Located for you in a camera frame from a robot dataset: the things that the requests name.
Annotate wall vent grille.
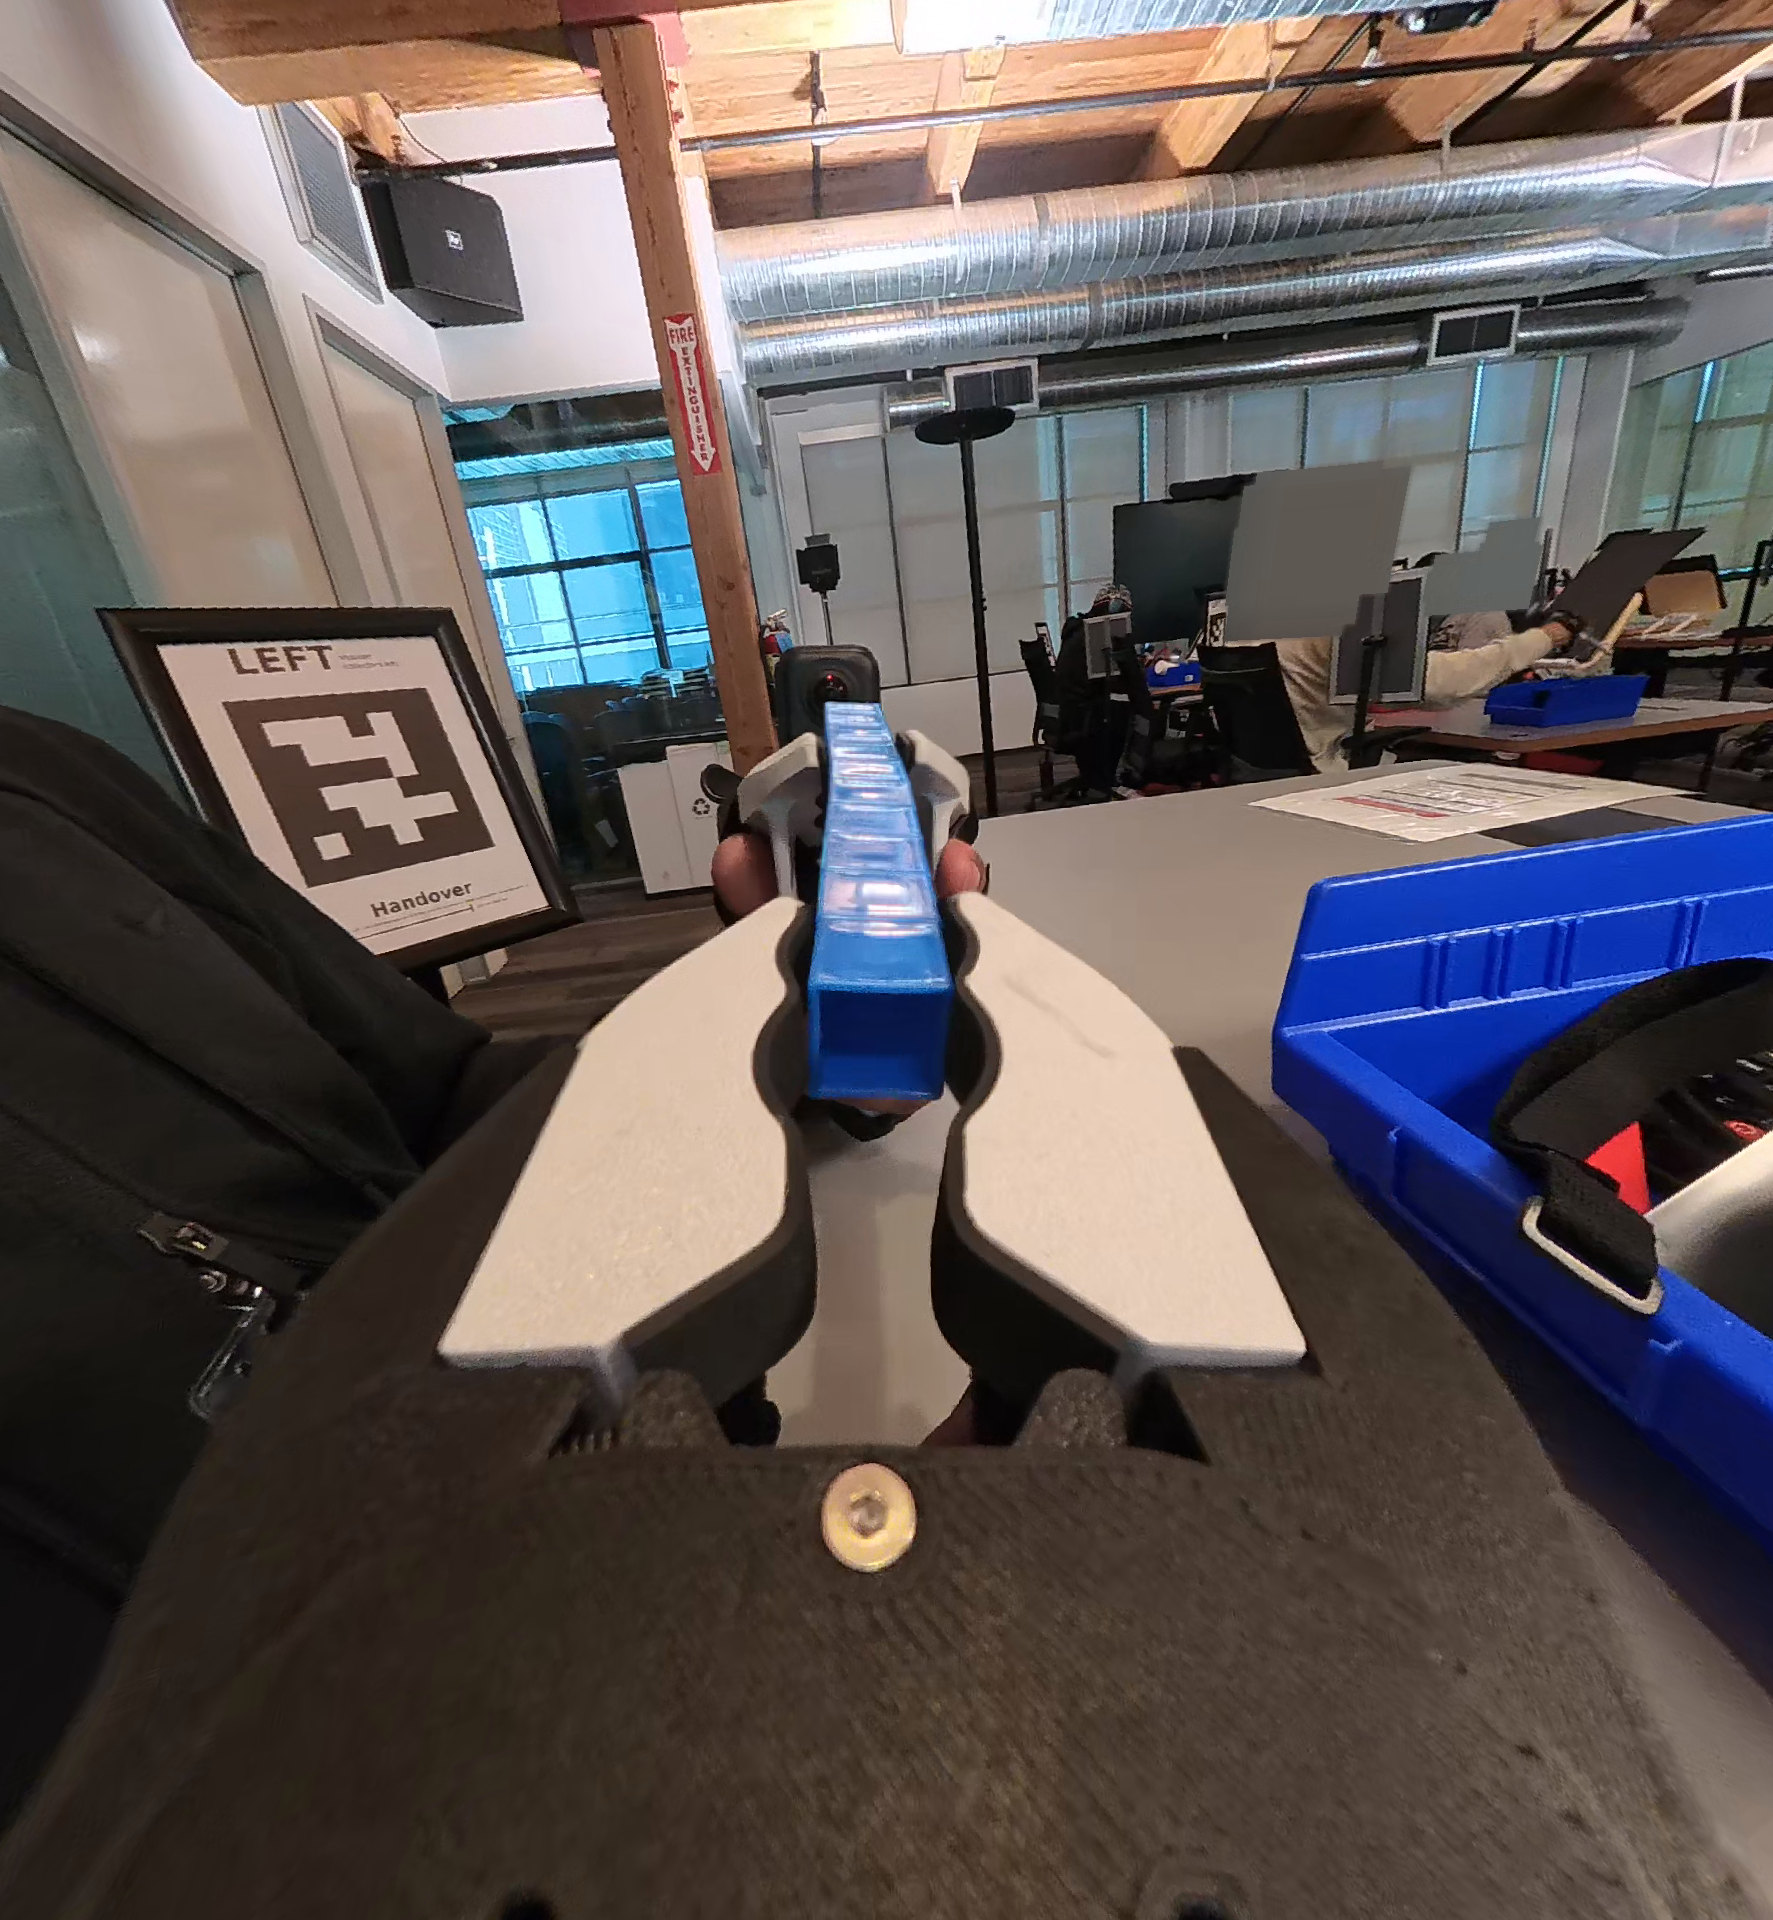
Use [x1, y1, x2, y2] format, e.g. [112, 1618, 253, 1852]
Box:
[262, 102, 387, 305]

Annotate black flat panel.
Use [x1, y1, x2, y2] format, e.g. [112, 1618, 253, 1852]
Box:
[1554, 527, 1708, 635]

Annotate blue weekly pill organizer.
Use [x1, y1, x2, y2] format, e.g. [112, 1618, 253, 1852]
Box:
[804, 699, 961, 1115]

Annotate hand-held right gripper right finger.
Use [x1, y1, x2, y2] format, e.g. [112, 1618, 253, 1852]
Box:
[931, 893, 1307, 1404]

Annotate wooden post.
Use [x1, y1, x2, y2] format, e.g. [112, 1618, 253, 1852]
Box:
[590, 23, 785, 774]

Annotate black wall speaker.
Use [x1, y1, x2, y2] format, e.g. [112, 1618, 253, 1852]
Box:
[360, 172, 526, 330]

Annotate silver air duct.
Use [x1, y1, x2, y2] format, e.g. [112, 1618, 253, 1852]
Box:
[713, 112, 1773, 324]
[735, 276, 1693, 387]

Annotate person's left hand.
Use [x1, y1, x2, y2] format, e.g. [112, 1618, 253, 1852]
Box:
[710, 829, 993, 929]

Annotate white recycling bin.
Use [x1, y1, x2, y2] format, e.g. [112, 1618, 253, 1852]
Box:
[617, 740, 737, 899]

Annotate black cable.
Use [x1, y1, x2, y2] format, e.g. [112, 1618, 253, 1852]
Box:
[1494, 959, 1773, 1315]

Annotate grey office desk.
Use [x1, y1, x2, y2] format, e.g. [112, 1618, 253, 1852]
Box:
[1365, 695, 1773, 786]

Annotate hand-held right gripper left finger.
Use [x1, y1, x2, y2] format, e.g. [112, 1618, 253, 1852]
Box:
[439, 898, 820, 1410]

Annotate red fire extinguisher sign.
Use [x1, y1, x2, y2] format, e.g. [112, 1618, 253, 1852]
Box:
[659, 311, 724, 479]

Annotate black office chair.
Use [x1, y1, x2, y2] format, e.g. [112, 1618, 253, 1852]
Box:
[1017, 611, 1147, 799]

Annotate large black monitor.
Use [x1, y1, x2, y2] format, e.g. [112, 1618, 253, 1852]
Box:
[1110, 493, 1256, 650]

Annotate printed paper sheets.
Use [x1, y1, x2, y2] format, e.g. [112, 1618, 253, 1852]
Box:
[1251, 764, 1674, 843]

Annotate small blue bin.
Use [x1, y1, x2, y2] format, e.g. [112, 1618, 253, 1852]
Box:
[1481, 672, 1651, 731]

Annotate large blue plastic bin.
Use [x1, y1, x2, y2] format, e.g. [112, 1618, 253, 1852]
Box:
[1269, 816, 1773, 1610]

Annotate black floor lamp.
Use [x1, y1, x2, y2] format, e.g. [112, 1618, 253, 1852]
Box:
[914, 407, 1017, 819]

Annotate white plastic object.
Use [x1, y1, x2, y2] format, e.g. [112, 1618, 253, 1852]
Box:
[1651, 1108, 1773, 1358]

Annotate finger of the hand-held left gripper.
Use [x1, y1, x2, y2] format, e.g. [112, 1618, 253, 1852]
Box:
[898, 730, 978, 850]
[735, 731, 828, 909]

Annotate black keypad device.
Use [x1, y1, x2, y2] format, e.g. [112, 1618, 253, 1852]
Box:
[1648, 1010, 1773, 1193]

